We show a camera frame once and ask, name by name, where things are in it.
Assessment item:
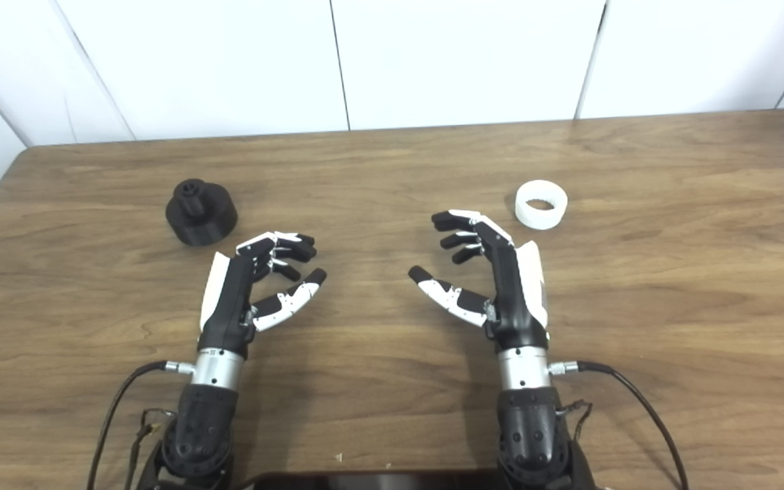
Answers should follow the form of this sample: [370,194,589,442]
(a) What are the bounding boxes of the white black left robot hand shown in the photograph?
[198,231,328,358]

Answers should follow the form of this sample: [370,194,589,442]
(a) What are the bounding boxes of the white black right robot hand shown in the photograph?
[408,210,551,355]

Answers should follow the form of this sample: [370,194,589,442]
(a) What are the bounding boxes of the round black stepped part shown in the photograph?
[165,178,238,247]

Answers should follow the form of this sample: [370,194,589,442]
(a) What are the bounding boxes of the white plastic ring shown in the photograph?
[514,180,568,231]

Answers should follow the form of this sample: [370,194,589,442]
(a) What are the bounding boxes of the dark robot torso edge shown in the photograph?
[235,470,510,490]

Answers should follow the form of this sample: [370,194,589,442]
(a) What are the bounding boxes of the thin right arm wires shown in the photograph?
[555,399,594,444]

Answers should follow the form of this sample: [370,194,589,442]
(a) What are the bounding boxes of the thin arm wires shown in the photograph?
[125,407,179,490]
[555,399,594,444]

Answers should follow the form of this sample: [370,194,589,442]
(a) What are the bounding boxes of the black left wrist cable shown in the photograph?
[86,360,197,490]

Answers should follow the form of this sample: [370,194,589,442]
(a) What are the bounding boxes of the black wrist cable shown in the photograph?
[549,361,689,490]
[86,360,197,490]

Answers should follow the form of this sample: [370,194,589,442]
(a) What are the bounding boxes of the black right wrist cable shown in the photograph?
[549,361,689,490]

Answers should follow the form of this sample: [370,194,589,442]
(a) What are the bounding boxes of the thin left arm wires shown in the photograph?
[125,407,179,490]

